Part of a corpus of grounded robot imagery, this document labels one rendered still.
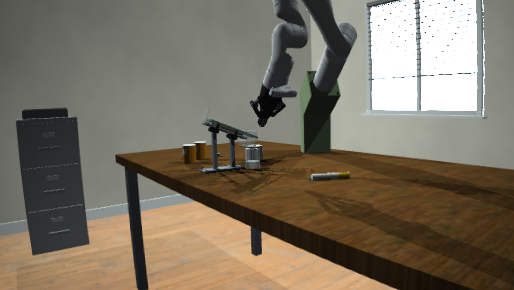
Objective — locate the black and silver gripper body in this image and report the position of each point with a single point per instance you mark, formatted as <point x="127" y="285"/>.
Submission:
<point x="264" y="97"/>

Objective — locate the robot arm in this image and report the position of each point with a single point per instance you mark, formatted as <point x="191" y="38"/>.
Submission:
<point x="339" y="39"/>

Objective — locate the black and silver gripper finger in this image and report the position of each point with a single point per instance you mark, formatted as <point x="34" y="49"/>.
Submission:
<point x="275" y="109"/>
<point x="262" y="113"/>

